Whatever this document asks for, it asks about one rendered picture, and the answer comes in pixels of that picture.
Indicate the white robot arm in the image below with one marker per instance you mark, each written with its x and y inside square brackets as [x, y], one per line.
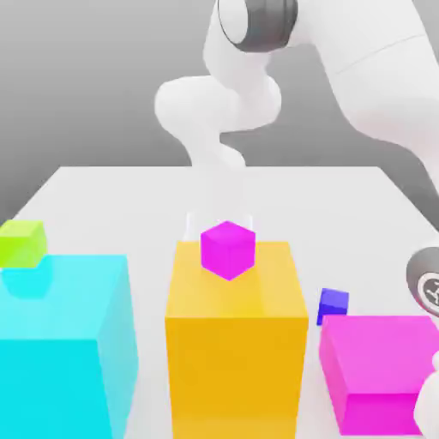
[370, 85]

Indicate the small magenta cube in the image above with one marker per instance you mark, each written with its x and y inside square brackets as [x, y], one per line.
[228, 252]

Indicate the small blue cube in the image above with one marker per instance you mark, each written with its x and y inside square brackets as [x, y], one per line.
[333, 301]

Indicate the small lime green cube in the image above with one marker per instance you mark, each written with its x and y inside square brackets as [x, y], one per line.
[20, 241]

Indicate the large orange box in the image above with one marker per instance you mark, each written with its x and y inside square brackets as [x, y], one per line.
[236, 360]

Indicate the large cyan box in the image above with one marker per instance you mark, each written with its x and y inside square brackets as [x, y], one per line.
[58, 343]

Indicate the large magenta box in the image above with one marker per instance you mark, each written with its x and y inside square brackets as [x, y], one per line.
[374, 356]

